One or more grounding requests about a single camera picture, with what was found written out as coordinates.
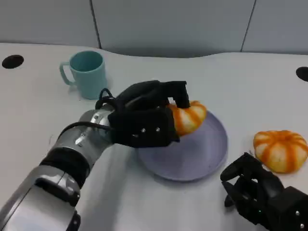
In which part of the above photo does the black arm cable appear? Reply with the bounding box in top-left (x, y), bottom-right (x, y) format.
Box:
top-left (63, 121), bottom-right (114, 133)

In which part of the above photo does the black round table hole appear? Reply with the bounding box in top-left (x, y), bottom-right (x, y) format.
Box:
top-left (295, 66), bottom-right (308, 82)
top-left (1, 54), bottom-right (25, 69)

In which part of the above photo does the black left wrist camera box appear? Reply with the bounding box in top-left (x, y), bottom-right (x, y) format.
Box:
top-left (107, 106), bottom-right (180, 148)

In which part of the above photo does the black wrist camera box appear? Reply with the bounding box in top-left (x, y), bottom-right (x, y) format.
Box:
top-left (107, 106), bottom-right (180, 148)
top-left (266, 186), bottom-right (308, 231)

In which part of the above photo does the lilac plate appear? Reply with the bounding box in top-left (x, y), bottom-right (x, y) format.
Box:
top-left (137, 109), bottom-right (229, 182)

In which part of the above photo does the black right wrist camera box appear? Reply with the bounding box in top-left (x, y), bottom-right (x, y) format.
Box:
top-left (266, 186), bottom-right (308, 231)

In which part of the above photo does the orange and white bread roll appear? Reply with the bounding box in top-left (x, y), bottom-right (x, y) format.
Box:
top-left (253, 130), bottom-right (308, 174)
top-left (167, 100), bottom-right (208, 137)

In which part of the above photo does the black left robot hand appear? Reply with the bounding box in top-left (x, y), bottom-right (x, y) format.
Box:
top-left (112, 80), bottom-right (191, 115)

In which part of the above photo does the black looped wrist cable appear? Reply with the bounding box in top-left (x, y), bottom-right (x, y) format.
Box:
top-left (98, 88), bottom-right (116, 103)

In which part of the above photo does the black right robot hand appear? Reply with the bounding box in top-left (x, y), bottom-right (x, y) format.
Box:
top-left (220, 152), bottom-right (285, 226)

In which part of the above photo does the pale green mug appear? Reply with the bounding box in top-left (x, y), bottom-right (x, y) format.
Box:
top-left (59, 51), bottom-right (108, 100)

